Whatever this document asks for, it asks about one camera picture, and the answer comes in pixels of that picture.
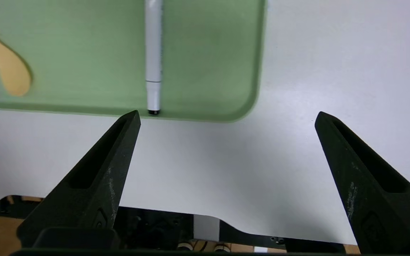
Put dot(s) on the light green plastic tray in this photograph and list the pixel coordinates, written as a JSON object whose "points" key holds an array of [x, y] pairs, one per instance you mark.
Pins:
{"points": [[84, 53]]}

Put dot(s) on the white marker pen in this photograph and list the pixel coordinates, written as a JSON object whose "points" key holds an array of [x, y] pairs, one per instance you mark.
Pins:
{"points": [[153, 53]]}

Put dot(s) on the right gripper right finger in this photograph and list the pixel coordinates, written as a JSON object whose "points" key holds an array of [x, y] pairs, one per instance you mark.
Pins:
{"points": [[379, 206]]}

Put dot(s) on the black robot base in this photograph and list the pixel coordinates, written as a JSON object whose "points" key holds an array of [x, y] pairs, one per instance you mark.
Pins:
{"points": [[155, 224]]}

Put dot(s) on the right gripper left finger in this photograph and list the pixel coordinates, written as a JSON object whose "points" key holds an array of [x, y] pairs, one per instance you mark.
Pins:
{"points": [[94, 192]]}

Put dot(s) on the blue and yellow spoon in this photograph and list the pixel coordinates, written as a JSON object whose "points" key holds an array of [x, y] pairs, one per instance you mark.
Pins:
{"points": [[11, 71]]}

